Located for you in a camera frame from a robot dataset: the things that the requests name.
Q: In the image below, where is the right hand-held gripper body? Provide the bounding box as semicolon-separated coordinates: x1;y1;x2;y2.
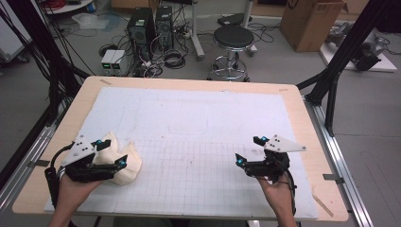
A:
248;134;307;183

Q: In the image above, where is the person's right hand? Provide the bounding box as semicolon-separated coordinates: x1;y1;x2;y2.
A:
256;175;296;206

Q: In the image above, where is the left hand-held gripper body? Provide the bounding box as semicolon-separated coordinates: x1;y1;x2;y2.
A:
61;134;110;184

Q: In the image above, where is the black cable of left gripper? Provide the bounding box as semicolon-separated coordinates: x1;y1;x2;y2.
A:
44;142;75;211

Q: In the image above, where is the thin wooden stick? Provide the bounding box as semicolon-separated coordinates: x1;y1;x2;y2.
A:
311;191;335;218

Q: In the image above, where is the black flat device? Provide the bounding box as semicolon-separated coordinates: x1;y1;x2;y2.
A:
217;12;253;27

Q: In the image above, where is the person's left hand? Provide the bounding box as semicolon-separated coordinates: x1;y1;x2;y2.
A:
58;175;104;211

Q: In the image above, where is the large black computer tower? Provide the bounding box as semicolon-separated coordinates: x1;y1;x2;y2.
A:
126;7;157;62

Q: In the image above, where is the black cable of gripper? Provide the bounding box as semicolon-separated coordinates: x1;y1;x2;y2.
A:
282;169;299;217
44;142;75;211

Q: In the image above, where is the aluminium rail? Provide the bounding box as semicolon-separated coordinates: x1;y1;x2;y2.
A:
0;103;62;218
303;95;375;227

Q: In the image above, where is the white power supply box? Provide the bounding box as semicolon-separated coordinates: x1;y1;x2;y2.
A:
100;48;117;72
110;49;127;72

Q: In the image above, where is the clear plastic sheet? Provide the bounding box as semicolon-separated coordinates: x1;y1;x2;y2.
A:
71;11;112;31

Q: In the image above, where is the white table leg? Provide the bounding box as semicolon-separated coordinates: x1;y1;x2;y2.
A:
188;0;206;61
241;0;258;57

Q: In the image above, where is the black round stool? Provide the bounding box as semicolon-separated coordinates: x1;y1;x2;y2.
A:
207;24;257;83

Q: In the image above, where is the brown cardboard box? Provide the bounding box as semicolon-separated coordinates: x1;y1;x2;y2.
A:
279;0;348;53

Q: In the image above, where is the coil of black cables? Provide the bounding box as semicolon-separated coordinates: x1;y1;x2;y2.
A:
163;48;187;70

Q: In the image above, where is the round white table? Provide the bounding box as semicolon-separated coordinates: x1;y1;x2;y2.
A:
40;0;96;15

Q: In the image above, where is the cream cloth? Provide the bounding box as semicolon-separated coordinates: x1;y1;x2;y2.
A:
93;131;143;186

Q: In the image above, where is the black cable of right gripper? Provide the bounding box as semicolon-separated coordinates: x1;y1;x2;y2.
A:
282;169;299;217

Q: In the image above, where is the black metal frame stand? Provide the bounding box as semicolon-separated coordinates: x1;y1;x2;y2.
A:
295;0;401;137
0;0;91;127

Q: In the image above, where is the white board with grey device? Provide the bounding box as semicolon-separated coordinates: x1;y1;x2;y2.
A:
319;21;398;74

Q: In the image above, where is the slim black computer tower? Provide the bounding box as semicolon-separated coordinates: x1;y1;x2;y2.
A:
155;5;175;51

